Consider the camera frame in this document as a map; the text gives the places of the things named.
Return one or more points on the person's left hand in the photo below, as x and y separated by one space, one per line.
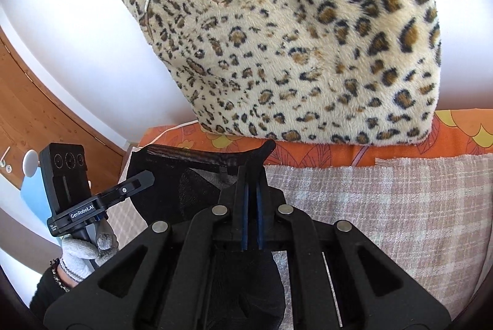
77 255

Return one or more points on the leopard print cushion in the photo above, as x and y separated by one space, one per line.
308 45

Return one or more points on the pink plaid blanket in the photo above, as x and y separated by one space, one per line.
385 199

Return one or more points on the orange floral bed sheet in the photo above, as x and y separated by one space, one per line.
327 153

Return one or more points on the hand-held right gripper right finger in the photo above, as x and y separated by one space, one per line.
260 222

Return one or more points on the white clip lamp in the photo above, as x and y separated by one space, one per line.
30 162

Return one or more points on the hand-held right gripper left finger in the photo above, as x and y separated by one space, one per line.
243 222

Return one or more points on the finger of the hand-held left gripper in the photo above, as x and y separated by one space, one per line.
131 187

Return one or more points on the person's left forearm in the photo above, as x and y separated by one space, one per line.
46 291

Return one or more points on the black t-shirt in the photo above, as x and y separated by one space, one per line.
185 191

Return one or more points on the light blue plastic item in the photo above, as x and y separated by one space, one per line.
36 195

